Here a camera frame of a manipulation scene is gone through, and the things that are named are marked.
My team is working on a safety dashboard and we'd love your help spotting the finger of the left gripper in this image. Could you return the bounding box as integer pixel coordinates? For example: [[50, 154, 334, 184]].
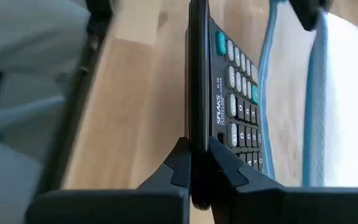
[[288, 0, 334, 32]]

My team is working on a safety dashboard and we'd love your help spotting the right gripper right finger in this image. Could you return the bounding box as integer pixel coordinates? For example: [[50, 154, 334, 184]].
[[208, 136, 358, 224]]

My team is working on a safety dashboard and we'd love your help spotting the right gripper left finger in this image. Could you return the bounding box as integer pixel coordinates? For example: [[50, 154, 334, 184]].
[[24, 136, 193, 224]]

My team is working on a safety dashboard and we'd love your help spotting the white mesh pouch blue zipper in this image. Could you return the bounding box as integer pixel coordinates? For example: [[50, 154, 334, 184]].
[[257, 0, 358, 189]]

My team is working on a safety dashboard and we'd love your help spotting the black calculator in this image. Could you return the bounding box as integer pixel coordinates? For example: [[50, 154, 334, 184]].
[[184, 0, 264, 211]]

